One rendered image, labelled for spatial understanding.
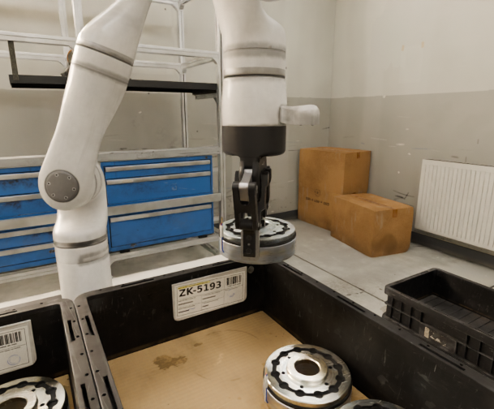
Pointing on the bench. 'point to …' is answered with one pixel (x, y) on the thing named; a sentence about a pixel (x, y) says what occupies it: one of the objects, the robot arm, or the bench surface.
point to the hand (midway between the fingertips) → (253, 239)
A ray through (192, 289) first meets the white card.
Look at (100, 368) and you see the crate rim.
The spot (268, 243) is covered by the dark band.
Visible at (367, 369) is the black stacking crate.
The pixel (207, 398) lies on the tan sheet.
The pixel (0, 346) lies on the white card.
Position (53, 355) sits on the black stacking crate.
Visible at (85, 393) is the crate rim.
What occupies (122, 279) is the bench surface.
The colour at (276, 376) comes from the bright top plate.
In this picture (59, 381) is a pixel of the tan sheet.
